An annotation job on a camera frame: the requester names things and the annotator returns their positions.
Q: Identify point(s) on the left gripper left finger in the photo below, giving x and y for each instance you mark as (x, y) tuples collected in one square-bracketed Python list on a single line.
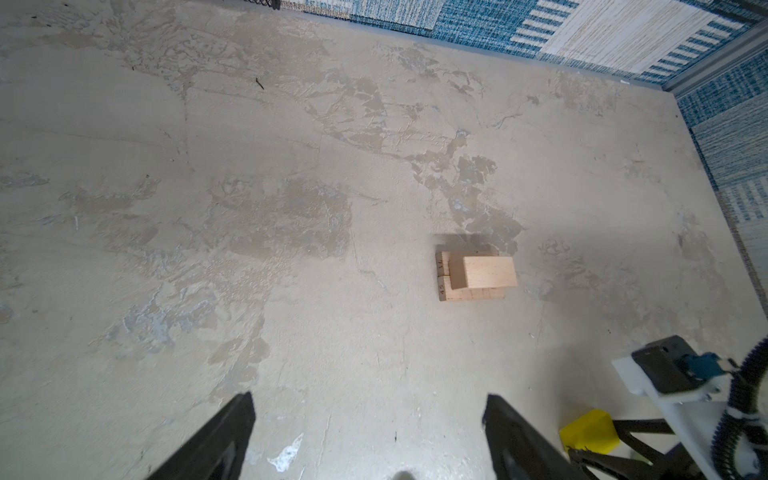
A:
[(218, 449)]

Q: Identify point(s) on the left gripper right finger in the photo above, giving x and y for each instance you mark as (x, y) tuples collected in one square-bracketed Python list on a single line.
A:
[(519, 451)]

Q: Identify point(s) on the yellow rectangular block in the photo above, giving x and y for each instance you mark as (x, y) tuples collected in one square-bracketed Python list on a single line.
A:
[(593, 431)]

